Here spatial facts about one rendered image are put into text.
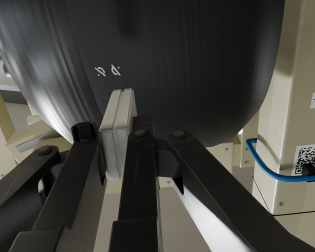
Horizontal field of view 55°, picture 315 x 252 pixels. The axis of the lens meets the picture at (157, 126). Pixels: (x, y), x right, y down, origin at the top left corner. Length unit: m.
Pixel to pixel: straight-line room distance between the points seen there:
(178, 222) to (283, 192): 2.70
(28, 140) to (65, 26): 0.83
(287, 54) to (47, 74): 0.39
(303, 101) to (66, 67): 0.41
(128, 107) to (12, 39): 0.16
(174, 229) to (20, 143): 2.42
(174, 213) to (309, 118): 2.91
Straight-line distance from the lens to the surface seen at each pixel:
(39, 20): 0.28
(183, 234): 3.24
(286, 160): 0.63
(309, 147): 0.63
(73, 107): 0.32
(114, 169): 0.16
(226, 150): 0.90
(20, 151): 1.11
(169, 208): 3.48
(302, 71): 0.55
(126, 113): 0.17
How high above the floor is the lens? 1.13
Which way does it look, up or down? 31 degrees up
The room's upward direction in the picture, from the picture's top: 174 degrees clockwise
